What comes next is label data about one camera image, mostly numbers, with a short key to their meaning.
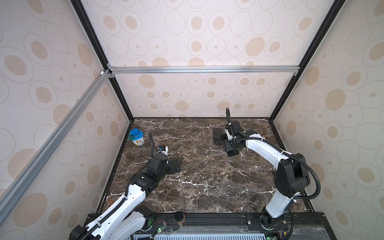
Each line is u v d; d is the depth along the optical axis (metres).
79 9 0.68
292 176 0.46
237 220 0.75
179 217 0.67
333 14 0.70
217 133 1.16
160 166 0.61
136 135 0.97
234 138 0.66
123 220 0.48
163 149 0.70
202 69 0.91
